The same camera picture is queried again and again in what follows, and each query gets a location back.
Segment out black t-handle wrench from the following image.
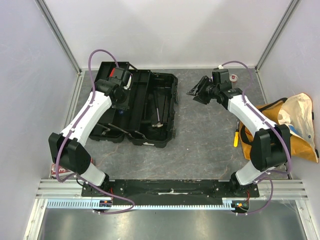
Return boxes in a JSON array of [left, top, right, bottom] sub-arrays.
[[147, 91, 171, 127]]

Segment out black plastic toolbox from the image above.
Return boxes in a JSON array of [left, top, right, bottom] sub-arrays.
[[89, 61, 179, 148]]

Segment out yellow handled screwdriver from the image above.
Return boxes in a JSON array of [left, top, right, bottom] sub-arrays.
[[233, 121, 240, 148]]

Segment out red handled pliers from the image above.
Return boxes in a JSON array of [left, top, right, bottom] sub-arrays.
[[109, 67, 122, 79]]

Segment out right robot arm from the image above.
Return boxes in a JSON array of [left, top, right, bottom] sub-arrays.
[[187, 68, 291, 197]]

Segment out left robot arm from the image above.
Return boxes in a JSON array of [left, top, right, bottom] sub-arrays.
[[48, 67, 132, 197]]

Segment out red bull can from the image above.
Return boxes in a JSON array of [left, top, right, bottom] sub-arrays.
[[229, 74, 238, 83]]

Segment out yellow tote bag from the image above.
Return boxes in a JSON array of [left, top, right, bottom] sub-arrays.
[[238, 92, 320, 163]]

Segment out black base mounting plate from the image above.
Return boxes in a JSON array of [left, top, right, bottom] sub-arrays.
[[81, 178, 260, 204]]

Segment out red white small box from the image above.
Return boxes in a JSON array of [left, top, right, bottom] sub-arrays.
[[50, 163, 71, 178]]

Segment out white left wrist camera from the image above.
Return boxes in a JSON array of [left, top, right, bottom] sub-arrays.
[[123, 74, 132, 90]]

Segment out aluminium front frame rail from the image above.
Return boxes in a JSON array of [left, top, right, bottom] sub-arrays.
[[36, 179, 308, 200]]

